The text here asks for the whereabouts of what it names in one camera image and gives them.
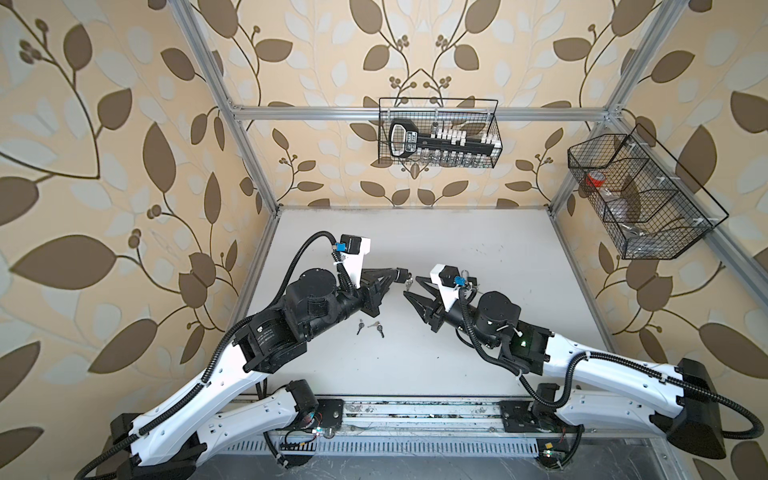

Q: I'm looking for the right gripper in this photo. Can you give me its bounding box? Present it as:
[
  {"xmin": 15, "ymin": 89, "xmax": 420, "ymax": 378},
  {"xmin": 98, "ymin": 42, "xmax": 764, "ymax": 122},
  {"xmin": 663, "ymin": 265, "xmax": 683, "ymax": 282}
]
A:
[{"xmin": 406, "ymin": 276, "xmax": 496, "ymax": 352}]

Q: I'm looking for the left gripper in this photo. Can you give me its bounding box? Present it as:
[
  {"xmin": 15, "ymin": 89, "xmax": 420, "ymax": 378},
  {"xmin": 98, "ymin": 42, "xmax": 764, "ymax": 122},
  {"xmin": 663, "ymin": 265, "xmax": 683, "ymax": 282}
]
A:
[{"xmin": 299, "ymin": 264, "xmax": 396, "ymax": 342}]

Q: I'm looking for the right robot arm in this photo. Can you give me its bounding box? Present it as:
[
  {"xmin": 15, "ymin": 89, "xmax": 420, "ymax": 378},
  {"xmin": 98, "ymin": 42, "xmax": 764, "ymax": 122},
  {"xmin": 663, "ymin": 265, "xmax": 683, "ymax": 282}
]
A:
[{"xmin": 403, "ymin": 277, "xmax": 765, "ymax": 459}]

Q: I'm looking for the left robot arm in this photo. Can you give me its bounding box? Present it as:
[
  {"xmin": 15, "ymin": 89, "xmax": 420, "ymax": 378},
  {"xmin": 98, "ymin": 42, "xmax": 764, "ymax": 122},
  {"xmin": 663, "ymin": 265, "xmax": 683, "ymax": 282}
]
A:
[{"xmin": 75, "ymin": 231, "xmax": 411, "ymax": 479}]

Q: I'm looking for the black tool set in basket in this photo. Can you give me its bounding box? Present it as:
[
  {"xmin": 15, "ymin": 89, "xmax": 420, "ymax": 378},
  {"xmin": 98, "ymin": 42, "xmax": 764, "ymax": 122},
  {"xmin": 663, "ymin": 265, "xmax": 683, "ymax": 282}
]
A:
[{"xmin": 383, "ymin": 118, "xmax": 503, "ymax": 168}]

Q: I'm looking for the red object in basket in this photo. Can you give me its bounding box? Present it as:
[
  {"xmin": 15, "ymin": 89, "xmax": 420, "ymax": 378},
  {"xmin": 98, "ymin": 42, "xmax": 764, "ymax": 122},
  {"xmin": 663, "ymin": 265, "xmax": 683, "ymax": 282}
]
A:
[{"xmin": 584, "ymin": 170, "xmax": 606, "ymax": 191}]

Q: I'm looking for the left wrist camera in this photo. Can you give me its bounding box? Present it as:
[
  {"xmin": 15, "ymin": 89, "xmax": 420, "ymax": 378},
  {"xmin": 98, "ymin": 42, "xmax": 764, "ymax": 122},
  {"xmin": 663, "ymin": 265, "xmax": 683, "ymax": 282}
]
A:
[{"xmin": 334, "ymin": 234, "xmax": 371, "ymax": 289}]

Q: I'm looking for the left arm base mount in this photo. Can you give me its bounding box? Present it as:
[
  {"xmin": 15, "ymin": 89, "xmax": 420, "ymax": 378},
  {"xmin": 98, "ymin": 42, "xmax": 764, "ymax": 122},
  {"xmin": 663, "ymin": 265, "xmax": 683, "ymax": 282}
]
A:
[{"xmin": 261, "ymin": 397, "xmax": 346, "ymax": 469}]

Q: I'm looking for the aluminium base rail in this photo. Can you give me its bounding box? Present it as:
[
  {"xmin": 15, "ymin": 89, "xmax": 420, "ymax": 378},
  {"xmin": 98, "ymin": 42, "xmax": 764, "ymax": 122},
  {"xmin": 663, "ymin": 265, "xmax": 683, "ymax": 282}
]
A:
[{"xmin": 227, "ymin": 395, "xmax": 661, "ymax": 457}]

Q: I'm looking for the back wire basket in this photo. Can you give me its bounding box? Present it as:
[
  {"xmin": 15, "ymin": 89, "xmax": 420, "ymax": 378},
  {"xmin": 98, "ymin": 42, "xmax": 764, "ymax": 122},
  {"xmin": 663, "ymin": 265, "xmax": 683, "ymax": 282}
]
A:
[{"xmin": 378, "ymin": 96, "xmax": 503, "ymax": 169}]

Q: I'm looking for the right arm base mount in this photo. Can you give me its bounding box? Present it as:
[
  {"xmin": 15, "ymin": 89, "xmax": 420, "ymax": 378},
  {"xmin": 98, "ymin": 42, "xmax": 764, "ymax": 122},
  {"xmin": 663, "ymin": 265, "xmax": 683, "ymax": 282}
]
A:
[{"xmin": 499, "ymin": 400, "xmax": 585, "ymax": 470}]

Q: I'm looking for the side wire basket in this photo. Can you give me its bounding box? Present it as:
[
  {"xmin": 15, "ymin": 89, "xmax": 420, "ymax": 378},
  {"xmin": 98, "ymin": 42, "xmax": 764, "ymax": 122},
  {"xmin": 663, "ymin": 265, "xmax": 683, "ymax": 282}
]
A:
[{"xmin": 567, "ymin": 124, "xmax": 729, "ymax": 260}]

